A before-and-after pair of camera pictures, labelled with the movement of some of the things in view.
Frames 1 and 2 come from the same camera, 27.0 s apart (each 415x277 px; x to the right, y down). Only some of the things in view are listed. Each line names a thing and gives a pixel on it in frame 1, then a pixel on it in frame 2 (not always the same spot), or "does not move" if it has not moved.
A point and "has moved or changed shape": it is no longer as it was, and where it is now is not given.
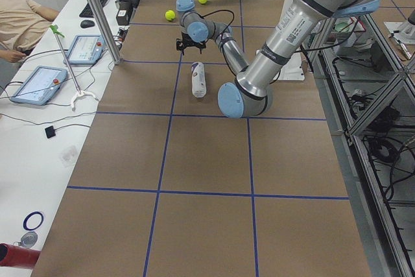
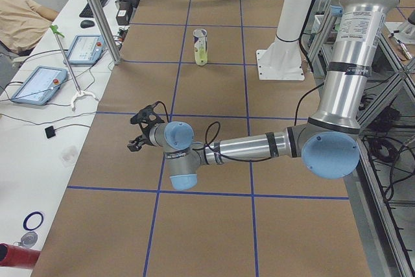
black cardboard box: (125, 8) does not move
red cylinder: (17, 256) does not move
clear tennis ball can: (198, 83) has moved or changed shape
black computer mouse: (85, 24) does not move
